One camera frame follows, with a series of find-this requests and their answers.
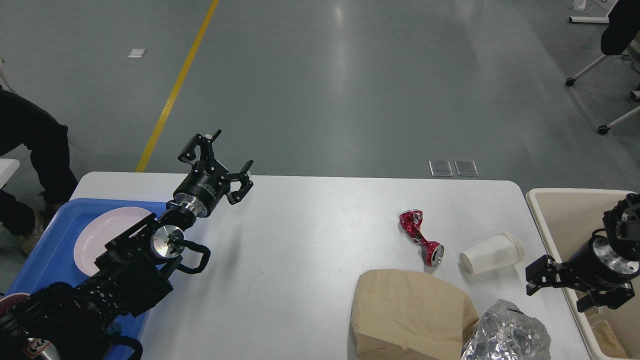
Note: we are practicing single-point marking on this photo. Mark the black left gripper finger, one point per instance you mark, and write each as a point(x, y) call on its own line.
point(245, 184)
point(199, 154)

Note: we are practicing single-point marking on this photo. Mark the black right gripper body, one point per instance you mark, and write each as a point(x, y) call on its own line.
point(597, 267)

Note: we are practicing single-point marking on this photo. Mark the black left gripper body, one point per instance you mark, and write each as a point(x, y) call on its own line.
point(201, 191)

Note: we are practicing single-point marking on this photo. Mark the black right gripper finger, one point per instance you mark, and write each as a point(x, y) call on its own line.
point(611, 299)
point(545, 272)

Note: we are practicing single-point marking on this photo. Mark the foil ball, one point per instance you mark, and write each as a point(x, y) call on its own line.
point(504, 332)

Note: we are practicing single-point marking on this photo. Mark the pink plastic plate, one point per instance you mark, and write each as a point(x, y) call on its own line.
point(92, 239)

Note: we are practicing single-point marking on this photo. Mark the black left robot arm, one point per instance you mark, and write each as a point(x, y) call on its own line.
point(169, 242)

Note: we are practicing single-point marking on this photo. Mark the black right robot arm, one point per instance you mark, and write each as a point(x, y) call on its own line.
point(621, 226)

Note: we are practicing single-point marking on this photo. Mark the white crumpled tissue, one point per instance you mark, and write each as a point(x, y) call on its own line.
point(498, 251)

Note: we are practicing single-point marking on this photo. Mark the brown paper in bin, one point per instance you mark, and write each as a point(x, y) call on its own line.
point(607, 341)

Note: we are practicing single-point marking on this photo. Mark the beige plastic bin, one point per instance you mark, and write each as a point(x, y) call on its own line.
point(565, 218)

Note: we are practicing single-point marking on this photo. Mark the crushed red can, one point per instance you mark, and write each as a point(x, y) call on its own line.
point(432, 251)

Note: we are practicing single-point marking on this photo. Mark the clear floor plate right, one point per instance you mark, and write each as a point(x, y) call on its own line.
point(466, 168)

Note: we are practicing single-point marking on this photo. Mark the clear floor plate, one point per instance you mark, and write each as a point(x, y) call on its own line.
point(466, 168)
point(440, 168)

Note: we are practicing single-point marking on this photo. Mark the clear floor plate left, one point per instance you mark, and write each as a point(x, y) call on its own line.
point(440, 168)

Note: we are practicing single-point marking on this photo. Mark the brown paper bag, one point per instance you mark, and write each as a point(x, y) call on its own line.
point(407, 315)

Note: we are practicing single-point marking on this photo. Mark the person in black trousers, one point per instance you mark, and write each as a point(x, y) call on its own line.
point(23, 123)

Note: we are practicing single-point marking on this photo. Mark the pink mug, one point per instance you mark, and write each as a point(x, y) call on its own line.
point(11, 300)

